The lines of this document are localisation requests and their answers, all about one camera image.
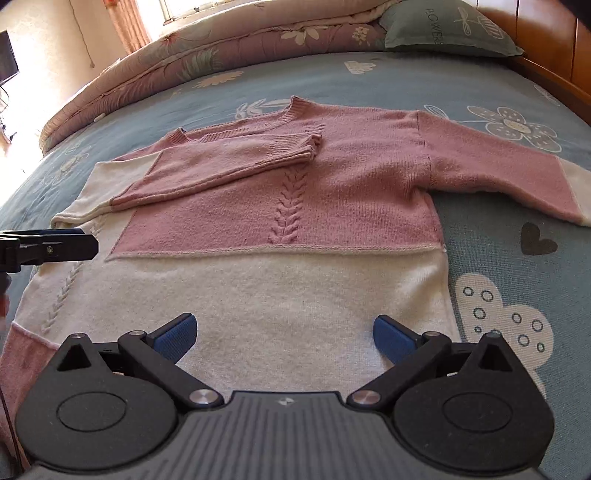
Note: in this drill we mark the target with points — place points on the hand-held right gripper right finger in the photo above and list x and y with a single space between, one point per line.
395 339

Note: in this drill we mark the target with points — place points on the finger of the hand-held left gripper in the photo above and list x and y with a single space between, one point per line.
69 249
60 233

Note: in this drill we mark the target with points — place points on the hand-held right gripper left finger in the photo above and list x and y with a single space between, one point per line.
175 337

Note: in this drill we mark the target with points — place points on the pink and white knit sweater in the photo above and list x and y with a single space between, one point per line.
300 286

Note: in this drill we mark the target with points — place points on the black television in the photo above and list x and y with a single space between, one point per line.
8 57

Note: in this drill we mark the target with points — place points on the pink patterned curtain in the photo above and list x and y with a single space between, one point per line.
131 25

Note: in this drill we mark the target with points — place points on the folded pink floral quilt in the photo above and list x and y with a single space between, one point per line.
207 50

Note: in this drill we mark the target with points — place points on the bright window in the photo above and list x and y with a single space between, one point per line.
184 8

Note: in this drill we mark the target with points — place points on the green printed pillow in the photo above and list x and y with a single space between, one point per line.
438 27

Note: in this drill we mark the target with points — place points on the wooden headboard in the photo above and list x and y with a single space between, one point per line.
554 41

